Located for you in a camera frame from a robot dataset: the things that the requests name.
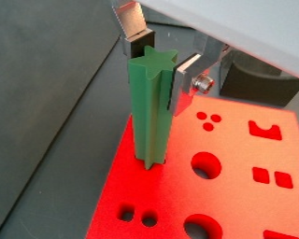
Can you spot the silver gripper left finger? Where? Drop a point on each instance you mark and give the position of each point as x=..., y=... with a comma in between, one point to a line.
x=136, y=35

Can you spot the red shape-sorting block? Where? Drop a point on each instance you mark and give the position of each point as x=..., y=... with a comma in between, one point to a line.
x=230, y=178

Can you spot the dark grey curved block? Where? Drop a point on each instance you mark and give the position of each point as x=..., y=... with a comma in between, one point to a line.
x=251, y=80

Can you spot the green star-shaped peg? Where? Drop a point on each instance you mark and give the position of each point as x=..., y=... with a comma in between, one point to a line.
x=150, y=75

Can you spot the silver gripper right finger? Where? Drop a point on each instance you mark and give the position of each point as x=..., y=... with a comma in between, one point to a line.
x=191, y=77

